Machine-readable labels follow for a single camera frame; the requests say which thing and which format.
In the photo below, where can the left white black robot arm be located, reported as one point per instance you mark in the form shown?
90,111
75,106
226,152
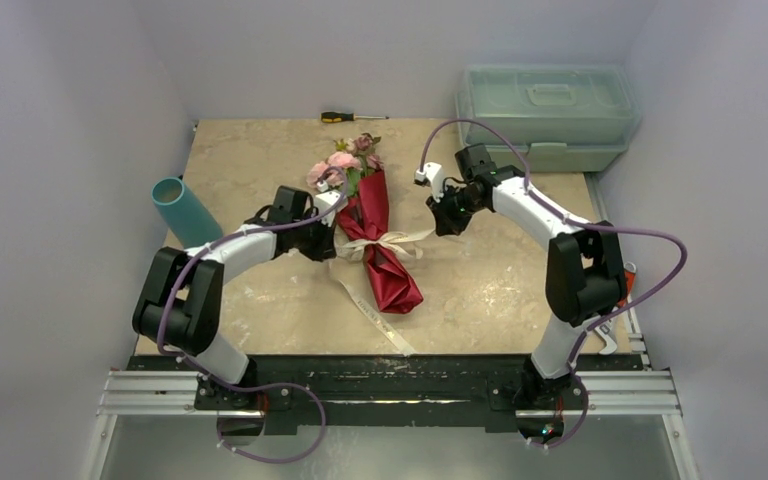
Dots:
179,307

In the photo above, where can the green translucent plastic toolbox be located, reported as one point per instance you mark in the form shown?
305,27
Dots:
561,118

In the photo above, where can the yellow black screwdriver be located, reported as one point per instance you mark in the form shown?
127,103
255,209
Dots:
332,117

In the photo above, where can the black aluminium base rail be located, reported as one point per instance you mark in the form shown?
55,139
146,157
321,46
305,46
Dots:
473,391

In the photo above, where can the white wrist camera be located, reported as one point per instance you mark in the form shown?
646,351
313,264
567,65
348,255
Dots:
431,175
328,202

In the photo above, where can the orange handled utility knife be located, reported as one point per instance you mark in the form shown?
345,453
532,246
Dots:
607,332

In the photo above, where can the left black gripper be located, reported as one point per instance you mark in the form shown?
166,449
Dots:
324,249

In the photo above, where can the teal cylindrical vase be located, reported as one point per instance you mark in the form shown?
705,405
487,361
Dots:
185,215

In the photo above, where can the pink flower bouquet red wrap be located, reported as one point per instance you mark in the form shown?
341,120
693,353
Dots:
356,163

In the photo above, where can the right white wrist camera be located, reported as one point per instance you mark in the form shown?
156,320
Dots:
431,175

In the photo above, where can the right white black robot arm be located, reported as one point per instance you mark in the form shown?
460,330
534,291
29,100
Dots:
585,276

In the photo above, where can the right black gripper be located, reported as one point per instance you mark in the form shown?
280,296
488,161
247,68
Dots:
442,212

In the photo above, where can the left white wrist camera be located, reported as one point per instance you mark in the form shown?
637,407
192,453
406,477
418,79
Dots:
328,202

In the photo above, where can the cream printed ribbon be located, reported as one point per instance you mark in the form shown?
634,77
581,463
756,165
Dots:
390,245

